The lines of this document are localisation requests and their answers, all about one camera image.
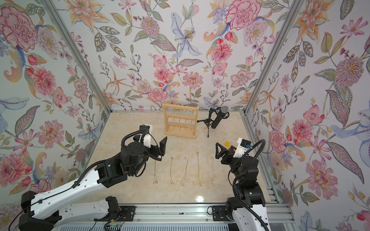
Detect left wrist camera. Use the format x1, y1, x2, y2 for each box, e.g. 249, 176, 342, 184
139, 124, 153, 148

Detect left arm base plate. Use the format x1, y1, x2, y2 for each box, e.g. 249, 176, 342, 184
93, 206, 136, 222

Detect wooden jewelry display stand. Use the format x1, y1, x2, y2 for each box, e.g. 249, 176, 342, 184
162, 104, 199, 139

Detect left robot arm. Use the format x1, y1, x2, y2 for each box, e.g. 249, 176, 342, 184
14, 130, 167, 231

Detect black microphone on tripod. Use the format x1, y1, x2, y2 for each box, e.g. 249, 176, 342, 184
197, 106, 230, 138

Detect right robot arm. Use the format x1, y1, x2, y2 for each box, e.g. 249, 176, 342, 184
215, 139, 271, 231

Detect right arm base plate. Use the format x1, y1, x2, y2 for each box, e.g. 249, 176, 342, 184
211, 204, 253, 222

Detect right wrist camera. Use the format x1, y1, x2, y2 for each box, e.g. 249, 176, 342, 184
233, 138, 251, 158

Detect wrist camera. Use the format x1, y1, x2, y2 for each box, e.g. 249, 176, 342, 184
139, 124, 153, 148
233, 138, 251, 158

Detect aluminium mounting rail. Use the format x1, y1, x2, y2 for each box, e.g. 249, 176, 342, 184
46, 203, 295, 225

